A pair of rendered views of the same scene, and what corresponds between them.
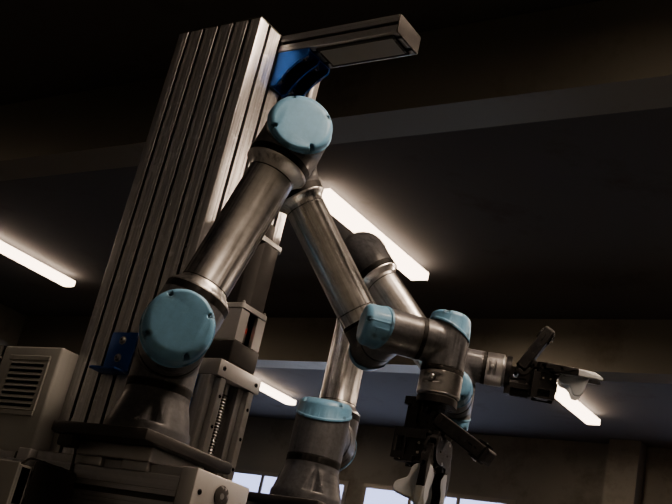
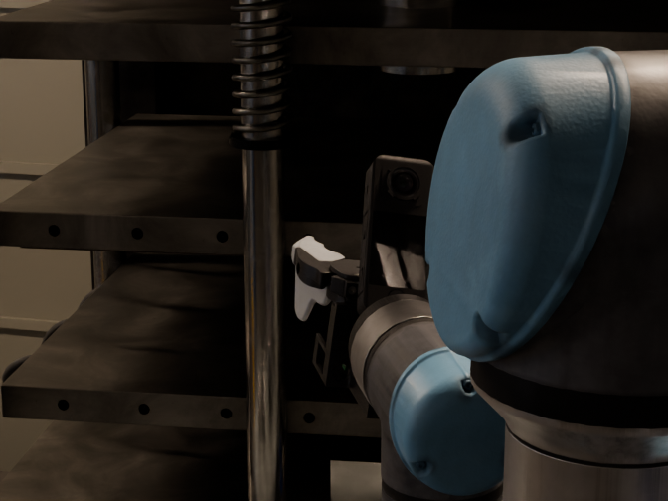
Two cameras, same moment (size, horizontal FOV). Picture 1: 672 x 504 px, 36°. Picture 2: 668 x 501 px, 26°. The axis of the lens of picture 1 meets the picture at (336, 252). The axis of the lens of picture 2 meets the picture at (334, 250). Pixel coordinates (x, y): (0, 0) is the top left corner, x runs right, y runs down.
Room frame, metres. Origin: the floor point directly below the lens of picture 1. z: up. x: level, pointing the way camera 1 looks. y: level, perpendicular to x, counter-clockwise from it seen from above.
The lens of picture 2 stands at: (2.64, 0.39, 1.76)
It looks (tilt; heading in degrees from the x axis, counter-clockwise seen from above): 16 degrees down; 247
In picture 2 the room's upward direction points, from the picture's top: straight up
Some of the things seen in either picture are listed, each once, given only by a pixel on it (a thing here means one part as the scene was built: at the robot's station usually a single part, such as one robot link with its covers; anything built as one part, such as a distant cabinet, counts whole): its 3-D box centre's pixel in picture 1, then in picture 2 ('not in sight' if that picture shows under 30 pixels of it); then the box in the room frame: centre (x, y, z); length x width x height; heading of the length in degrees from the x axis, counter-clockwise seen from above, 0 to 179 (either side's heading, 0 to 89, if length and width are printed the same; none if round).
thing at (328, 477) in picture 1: (308, 482); not in sight; (2.18, -0.05, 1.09); 0.15 x 0.15 x 0.10
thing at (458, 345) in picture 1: (444, 344); not in sight; (1.72, -0.22, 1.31); 0.09 x 0.08 x 0.11; 98
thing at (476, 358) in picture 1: (461, 365); (443, 410); (2.26, -0.34, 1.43); 0.11 x 0.08 x 0.09; 78
